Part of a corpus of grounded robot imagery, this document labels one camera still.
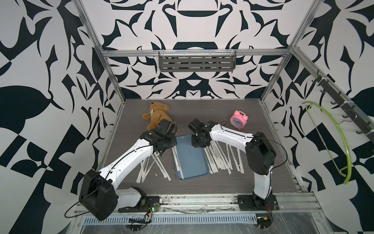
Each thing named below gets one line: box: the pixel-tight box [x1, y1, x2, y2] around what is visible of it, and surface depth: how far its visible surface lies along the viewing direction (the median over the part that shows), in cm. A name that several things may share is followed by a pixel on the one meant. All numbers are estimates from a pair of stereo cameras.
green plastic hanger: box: [301, 101, 353, 185], surface depth 62 cm
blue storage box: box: [175, 134, 211, 180], surface depth 89 cm
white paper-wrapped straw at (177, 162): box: [171, 145, 185, 180], surface depth 86 cm
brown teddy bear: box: [142, 101, 177, 131], surface depth 106 cm
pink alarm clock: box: [229, 110, 249, 130], surface depth 101 cm
